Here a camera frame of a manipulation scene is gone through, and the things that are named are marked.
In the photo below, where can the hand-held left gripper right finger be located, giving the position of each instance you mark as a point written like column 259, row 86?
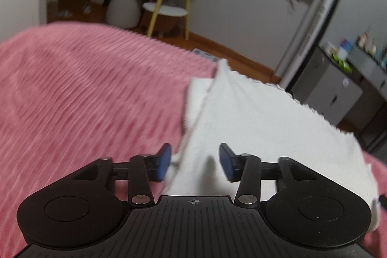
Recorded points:
column 226, row 163

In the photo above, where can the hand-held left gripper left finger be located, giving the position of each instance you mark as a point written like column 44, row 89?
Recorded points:
column 164, row 162

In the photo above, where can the white towel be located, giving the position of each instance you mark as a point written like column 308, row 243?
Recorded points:
column 257, row 125

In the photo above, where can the pink ribbed blanket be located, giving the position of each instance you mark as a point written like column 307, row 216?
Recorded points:
column 90, row 94

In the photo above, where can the grey cabinet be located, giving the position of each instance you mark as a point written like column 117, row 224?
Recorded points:
column 326, row 85

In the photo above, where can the white tower air conditioner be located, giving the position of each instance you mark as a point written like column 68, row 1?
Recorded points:
column 305, row 40

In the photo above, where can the green packet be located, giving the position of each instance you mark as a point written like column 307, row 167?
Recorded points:
column 341, row 63

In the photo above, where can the white pouf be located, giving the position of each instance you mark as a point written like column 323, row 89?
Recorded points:
column 121, row 13

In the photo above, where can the small white box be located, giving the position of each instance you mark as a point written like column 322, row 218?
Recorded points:
column 330, row 48

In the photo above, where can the blue and white box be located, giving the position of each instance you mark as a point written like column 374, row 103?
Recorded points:
column 345, row 49

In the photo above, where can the grey dressing table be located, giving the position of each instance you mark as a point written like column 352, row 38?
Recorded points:
column 372, row 76

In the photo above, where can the pale shoe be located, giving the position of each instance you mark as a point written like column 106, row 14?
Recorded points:
column 86, row 8
column 65, row 13

